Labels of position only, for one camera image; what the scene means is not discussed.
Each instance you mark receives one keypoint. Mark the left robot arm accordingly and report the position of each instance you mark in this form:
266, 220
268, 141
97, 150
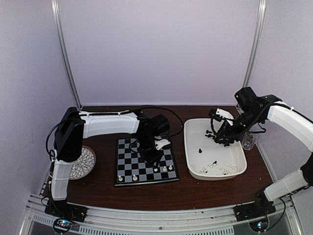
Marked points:
76, 126

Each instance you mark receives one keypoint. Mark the patterned ceramic plate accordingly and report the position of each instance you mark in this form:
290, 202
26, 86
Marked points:
84, 164

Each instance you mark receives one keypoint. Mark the circuit board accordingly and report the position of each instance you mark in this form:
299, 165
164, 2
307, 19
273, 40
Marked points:
61, 225
259, 225

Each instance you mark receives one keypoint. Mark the aluminium frame post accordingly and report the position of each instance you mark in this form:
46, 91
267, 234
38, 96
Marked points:
65, 58
260, 19

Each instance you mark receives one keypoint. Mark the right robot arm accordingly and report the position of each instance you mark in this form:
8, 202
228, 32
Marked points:
255, 110

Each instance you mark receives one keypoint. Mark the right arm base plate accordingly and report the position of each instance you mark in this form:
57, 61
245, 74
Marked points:
251, 211

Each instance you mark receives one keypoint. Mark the right circuit board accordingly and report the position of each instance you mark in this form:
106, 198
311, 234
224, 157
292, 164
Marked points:
259, 225

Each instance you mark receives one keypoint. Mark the white piece showing black base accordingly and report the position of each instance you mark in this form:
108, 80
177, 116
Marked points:
204, 170

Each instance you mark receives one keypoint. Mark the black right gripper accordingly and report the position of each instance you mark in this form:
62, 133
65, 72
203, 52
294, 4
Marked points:
228, 130

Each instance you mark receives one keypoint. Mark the left circuit board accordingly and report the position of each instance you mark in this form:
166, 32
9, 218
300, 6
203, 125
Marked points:
61, 225

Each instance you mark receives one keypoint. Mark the left aluminium frame post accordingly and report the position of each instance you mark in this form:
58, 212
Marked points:
65, 58

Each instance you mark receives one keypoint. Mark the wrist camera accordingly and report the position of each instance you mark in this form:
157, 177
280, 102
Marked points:
159, 144
220, 114

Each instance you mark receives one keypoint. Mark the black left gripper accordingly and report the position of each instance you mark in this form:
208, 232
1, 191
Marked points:
152, 158

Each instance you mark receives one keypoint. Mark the black white chessboard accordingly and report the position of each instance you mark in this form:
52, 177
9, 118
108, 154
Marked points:
129, 162

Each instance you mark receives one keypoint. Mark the pile of black chess pieces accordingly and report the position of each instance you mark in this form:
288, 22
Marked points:
210, 134

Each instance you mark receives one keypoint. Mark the white plastic tub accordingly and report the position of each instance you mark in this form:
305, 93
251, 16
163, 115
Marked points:
194, 138

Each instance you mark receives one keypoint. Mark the aluminium front rail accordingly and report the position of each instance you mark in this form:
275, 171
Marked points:
212, 221

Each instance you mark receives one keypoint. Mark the cluster of white chess pieces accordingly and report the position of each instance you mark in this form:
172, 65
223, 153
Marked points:
215, 170

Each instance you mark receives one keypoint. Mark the right aluminium frame post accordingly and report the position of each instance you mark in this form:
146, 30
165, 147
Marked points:
260, 19

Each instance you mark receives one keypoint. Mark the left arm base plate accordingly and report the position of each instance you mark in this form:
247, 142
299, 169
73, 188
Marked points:
63, 209

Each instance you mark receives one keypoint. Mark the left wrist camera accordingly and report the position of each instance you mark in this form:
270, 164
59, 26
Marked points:
159, 144

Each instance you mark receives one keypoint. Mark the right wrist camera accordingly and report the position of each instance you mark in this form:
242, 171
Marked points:
220, 114

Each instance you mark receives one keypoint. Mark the clear plastic cup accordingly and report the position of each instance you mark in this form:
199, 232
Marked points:
249, 139

